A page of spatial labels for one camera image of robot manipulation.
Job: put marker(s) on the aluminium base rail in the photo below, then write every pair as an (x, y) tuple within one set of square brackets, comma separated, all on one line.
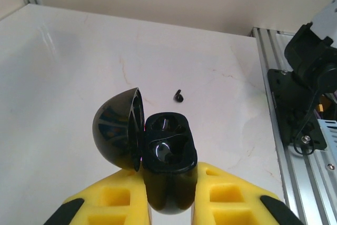
[(302, 183)]

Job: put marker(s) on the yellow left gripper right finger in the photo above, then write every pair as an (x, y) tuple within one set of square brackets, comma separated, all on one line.
[(205, 183)]

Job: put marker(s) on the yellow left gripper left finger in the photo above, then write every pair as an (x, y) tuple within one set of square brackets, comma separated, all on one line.
[(126, 183)]

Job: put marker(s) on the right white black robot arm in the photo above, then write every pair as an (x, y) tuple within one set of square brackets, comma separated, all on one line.
[(308, 51)]

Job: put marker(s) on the black earbud charging case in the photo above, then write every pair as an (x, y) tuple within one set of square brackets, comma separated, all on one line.
[(168, 183)]

